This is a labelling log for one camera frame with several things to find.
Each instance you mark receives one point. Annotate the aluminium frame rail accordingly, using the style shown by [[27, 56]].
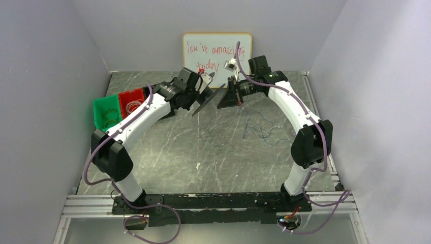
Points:
[[328, 203]]

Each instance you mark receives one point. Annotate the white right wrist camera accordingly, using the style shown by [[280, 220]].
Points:
[[231, 65]]

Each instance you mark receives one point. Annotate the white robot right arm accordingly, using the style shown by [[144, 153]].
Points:
[[312, 143]]

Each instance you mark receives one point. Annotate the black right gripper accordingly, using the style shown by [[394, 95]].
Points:
[[238, 93]]

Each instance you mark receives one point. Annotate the black cable spool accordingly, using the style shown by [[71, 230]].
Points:
[[206, 96]]

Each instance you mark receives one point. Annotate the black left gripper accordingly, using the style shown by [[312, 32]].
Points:
[[197, 95]]

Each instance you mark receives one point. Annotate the whiteboard with red writing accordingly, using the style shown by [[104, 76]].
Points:
[[210, 51]]

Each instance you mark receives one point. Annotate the red plastic bin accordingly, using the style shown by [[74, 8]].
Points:
[[130, 101]]

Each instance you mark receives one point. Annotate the green plastic bin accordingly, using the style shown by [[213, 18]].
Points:
[[106, 112]]

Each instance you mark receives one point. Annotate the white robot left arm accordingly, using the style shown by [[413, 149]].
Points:
[[109, 150]]

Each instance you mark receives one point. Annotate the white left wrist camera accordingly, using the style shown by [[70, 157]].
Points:
[[205, 79]]

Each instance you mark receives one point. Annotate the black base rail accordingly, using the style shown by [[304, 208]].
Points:
[[208, 208]]

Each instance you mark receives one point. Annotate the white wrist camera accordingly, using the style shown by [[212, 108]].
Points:
[[231, 65], [205, 79]]

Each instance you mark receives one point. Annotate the black plastic bin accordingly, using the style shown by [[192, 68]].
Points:
[[154, 107]]

